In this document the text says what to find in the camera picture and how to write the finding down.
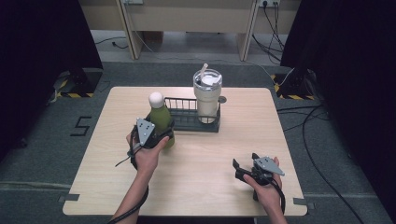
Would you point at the black curtain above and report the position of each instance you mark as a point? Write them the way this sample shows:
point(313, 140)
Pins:
point(40, 62)
point(351, 77)

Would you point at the white wall power outlet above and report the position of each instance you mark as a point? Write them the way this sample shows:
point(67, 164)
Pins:
point(133, 1)
point(269, 2)

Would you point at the cream tumbler with clear lid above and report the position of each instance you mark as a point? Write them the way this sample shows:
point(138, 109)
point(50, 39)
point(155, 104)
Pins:
point(207, 99)

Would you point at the beige desk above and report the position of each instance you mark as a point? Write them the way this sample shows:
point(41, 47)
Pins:
point(190, 18)

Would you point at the person's left hand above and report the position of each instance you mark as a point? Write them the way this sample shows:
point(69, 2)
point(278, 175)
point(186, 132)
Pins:
point(146, 160)

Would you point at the person's right hand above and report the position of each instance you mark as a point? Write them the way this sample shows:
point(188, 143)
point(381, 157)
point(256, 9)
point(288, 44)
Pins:
point(268, 196)

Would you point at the green bottle with white cap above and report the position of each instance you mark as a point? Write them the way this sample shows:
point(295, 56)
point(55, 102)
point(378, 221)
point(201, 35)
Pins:
point(160, 116)

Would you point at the stand base with hazard tape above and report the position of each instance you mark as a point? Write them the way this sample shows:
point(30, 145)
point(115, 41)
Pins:
point(295, 85)
point(81, 84)

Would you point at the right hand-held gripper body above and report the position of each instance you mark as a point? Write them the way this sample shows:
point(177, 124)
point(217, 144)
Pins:
point(268, 166)

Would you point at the grey tape strip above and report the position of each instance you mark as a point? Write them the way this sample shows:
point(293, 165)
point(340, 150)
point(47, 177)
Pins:
point(69, 198)
point(303, 202)

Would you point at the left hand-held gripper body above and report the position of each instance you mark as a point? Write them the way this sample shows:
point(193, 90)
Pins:
point(145, 132)

